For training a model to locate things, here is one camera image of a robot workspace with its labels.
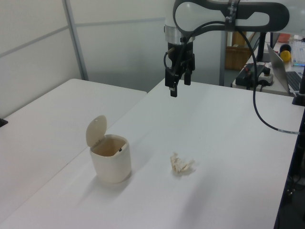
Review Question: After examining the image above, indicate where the grey emergency stop button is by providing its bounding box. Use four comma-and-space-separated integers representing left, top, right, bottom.
259, 66, 275, 87

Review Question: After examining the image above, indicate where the grey partition post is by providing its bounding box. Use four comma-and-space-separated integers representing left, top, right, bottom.
63, 0, 90, 82

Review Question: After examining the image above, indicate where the paper trash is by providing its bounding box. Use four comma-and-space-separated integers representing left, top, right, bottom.
169, 151, 196, 173

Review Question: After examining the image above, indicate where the black controller box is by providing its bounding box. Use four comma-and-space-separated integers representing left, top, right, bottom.
235, 62, 265, 89

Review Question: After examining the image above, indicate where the small cream bin with lid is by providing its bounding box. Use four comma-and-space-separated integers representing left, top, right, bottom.
85, 114, 132, 184

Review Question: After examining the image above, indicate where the black stand post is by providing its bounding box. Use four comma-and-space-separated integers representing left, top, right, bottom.
291, 64, 305, 106

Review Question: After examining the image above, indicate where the yellow round object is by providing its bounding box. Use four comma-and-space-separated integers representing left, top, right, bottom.
279, 50, 292, 63

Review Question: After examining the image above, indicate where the black cable strap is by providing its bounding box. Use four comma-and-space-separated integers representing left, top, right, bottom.
225, 0, 240, 32

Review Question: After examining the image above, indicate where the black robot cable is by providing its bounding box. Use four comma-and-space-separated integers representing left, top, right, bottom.
163, 21, 302, 135

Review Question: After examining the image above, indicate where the silver laptop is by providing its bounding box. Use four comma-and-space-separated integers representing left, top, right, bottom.
266, 43, 304, 94

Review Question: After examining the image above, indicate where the wooden crate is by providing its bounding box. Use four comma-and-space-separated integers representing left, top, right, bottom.
224, 31, 255, 71

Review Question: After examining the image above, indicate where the black monitor stand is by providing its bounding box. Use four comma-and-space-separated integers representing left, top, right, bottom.
254, 31, 268, 63

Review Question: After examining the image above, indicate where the orange object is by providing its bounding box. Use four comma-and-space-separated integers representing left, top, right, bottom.
278, 33, 292, 43

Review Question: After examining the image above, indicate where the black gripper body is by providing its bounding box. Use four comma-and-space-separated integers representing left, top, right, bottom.
166, 42, 195, 72

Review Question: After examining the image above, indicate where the white keyboard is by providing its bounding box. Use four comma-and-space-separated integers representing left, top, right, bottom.
291, 39, 305, 67

